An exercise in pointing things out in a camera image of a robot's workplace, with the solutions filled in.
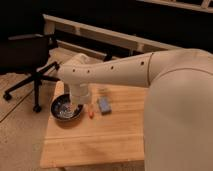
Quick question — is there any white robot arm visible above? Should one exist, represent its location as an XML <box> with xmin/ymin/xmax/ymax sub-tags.
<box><xmin>58</xmin><ymin>49</ymin><xmax>213</xmax><ymax>171</ymax></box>

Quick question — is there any white wooden bench frame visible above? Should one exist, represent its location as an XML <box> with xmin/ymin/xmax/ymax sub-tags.
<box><xmin>43</xmin><ymin>14</ymin><xmax>178</xmax><ymax>53</ymax></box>

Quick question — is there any orange red chili pepper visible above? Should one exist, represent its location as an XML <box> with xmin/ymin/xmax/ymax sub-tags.
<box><xmin>88</xmin><ymin>105</ymin><xmax>94</xmax><ymax>119</ymax></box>

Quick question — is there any black office chair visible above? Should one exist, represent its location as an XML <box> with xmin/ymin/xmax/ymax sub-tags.
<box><xmin>0</xmin><ymin>35</ymin><xmax>60</xmax><ymax>113</ymax></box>

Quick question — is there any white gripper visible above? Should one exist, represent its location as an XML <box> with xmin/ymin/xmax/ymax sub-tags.
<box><xmin>70</xmin><ymin>84</ymin><xmax>90</xmax><ymax>104</ymax></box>

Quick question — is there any blue sponge block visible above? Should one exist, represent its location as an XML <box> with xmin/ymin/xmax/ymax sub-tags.
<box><xmin>97</xmin><ymin>97</ymin><xmax>111</xmax><ymax>114</ymax></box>

